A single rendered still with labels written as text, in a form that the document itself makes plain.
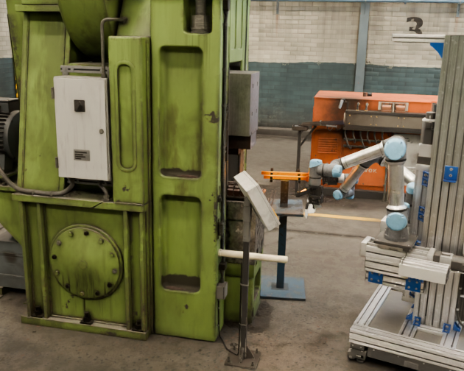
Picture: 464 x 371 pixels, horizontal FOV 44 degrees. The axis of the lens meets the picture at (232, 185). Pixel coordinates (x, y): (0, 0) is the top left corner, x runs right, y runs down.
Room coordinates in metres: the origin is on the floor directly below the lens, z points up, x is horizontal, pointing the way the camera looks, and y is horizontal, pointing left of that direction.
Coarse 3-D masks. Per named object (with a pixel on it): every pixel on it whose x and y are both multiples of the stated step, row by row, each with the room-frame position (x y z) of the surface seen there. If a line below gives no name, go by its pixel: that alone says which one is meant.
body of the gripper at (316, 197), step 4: (312, 188) 3.34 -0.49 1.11; (316, 188) 3.33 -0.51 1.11; (320, 188) 3.31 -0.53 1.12; (312, 192) 3.33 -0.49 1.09; (316, 192) 3.33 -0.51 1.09; (320, 192) 3.31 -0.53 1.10; (308, 196) 3.33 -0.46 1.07; (312, 196) 3.31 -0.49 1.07; (316, 196) 3.31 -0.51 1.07; (320, 196) 3.31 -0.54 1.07; (312, 200) 3.32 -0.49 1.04; (316, 200) 3.30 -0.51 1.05; (320, 200) 3.33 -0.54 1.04; (316, 204) 3.30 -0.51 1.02
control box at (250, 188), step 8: (240, 176) 3.34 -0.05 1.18; (248, 176) 3.27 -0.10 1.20; (240, 184) 3.21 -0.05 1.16; (248, 184) 3.15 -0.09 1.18; (256, 184) 3.09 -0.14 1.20; (248, 192) 3.06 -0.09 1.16; (256, 192) 3.07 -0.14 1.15; (256, 200) 3.07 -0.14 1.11; (264, 200) 3.08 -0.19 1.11; (256, 208) 3.07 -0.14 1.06; (264, 208) 3.08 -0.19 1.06; (272, 208) 3.10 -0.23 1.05; (264, 216) 3.08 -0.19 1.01; (272, 216) 3.09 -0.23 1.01; (264, 224) 3.08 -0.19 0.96; (272, 224) 3.09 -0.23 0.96; (280, 224) 3.10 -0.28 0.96
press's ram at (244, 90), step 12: (240, 72) 3.77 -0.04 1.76; (252, 72) 3.79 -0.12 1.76; (240, 84) 3.67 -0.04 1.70; (252, 84) 3.70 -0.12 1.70; (240, 96) 3.67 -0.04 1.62; (252, 96) 3.71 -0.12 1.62; (240, 108) 3.67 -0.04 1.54; (252, 108) 3.72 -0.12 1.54; (240, 120) 3.67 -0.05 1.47; (252, 120) 3.73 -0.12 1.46; (228, 132) 3.68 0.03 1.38; (240, 132) 3.67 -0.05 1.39; (252, 132) 3.75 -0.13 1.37
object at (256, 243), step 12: (264, 192) 3.97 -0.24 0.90; (228, 204) 3.70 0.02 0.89; (240, 204) 3.68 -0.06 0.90; (228, 216) 3.71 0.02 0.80; (240, 216) 3.69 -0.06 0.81; (252, 216) 3.66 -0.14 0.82; (228, 228) 3.73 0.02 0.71; (240, 228) 3.71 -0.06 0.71; (252, 228) 3.66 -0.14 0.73; (228, 240) 3.73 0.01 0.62; (240, 240) 3.71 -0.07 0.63; (252, 240) 3.66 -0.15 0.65; (252, 264) 3.66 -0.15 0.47
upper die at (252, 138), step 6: (228, 138) 3.73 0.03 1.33; (234, 138) 3.73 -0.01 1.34; (240, 138) 3.72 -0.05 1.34; (246, 138) 3.71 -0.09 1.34; (252, 138) 3.75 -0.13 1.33; (228, 144) 3.73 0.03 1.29; (234, 144) 3.73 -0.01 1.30; (240, 144) 3.72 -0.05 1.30; (246, 144) 3.71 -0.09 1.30; (252, 144) 3.76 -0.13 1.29
